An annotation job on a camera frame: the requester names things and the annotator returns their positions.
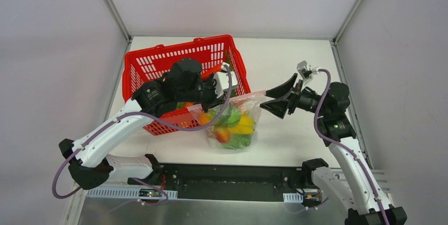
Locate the red peach toy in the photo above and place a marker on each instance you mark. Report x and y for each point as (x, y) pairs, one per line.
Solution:
(222, 134)

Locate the aluminium frame post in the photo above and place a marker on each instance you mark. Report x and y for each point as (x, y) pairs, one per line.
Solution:
(347, 21)
(118, 20)

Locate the left aluminium frame post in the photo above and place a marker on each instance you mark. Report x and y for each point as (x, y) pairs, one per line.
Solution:
(118, 20)

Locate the red plastic shopping basket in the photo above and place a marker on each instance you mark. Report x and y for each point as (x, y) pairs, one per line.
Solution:
(146, 69)

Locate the clear zip top bag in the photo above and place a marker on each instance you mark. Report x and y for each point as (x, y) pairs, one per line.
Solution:
(248, 104)

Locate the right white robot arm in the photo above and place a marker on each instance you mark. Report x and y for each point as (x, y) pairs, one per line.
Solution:
(361, 198)

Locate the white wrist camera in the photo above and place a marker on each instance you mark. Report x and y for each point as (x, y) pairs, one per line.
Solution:
(306, 71)
(224, 80)

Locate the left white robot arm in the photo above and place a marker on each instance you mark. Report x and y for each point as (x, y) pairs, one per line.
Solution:
(89, 159)

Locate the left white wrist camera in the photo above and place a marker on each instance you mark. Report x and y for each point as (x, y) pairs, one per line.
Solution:
(224, 80)

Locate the green napa cabbage toy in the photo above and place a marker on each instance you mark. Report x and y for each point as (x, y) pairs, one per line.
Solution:
(237, 142)

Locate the orange carrot toy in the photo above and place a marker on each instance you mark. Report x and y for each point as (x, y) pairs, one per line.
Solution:
(207, 72)

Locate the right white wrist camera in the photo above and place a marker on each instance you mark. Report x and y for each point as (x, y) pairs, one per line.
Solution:
(306, 71)

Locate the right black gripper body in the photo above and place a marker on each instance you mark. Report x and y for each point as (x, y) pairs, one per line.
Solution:
(293, 97)

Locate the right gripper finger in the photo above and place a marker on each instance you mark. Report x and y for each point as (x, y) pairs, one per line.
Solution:
(282, 89)
(280, 107)

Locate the green orange mango toy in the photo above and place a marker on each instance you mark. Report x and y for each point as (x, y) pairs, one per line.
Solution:
(206, 117)

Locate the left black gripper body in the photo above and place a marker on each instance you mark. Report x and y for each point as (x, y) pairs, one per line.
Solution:
(213, 93)

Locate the right aluminium frame post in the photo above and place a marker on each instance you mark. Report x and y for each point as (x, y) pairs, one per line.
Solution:
(347, 21)

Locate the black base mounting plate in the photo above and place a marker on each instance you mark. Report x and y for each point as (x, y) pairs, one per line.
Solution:
(234, 183)

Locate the green bell pepper toy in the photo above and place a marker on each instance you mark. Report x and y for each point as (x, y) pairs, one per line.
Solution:
(230, 117)

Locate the yellow banana toy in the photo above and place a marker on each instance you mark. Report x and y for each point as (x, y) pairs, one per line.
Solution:
(245, 126)

